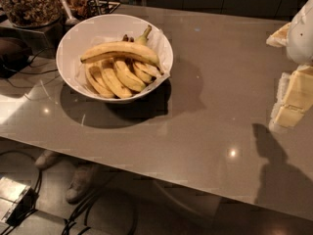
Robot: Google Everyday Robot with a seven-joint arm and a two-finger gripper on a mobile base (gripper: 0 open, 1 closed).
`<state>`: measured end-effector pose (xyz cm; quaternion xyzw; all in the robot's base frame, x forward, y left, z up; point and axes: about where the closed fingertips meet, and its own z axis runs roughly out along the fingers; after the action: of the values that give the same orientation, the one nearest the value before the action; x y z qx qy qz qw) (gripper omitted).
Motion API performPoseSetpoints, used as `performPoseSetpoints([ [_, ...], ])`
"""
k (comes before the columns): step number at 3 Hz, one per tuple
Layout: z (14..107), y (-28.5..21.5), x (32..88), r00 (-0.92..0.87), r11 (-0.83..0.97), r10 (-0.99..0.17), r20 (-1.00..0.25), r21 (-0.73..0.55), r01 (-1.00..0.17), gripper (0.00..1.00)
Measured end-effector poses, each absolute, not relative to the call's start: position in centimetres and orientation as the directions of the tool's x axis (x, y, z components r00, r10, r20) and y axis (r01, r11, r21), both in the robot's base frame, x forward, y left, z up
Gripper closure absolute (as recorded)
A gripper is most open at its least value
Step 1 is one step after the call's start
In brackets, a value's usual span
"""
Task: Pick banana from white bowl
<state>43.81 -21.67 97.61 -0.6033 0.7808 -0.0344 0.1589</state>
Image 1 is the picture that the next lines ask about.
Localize white bowl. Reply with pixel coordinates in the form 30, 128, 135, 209
56, 14, 173, 104

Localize metal box on floor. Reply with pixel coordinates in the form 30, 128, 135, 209
0, 177, 32, 225

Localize white shoe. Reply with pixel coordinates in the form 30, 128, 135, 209
66, 164, 98, 204
35, 150, 60, 170

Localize long yellow banana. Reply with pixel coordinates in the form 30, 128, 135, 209
80, 41, 163, 73

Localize small right yellow banana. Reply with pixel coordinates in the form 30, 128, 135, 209
132, 61, 161, 84

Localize white paper liner in bowl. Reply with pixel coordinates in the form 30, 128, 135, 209
74, 26, 173, 101

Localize dark round object left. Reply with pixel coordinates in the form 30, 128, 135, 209
0, 37, 32, 78

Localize white shoe left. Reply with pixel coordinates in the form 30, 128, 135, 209
35, 150, 60, 170

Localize yellow banana in bowl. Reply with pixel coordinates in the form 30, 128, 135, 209
113, 60, 146, 92
85, 62, 114, 99
101, 61, 132, 99

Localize black cables on floor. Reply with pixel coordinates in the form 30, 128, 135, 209
0, 150, 140, 235

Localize white shoe right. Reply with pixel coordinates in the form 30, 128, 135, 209
66, 164, 98, 204

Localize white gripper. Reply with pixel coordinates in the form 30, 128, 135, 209
266, 0, 313, 133

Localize left yellow banana in bowl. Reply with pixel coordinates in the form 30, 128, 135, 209
85, 62, 114, 99

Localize black wire rack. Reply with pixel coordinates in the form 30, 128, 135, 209
87, 0, 120, 16

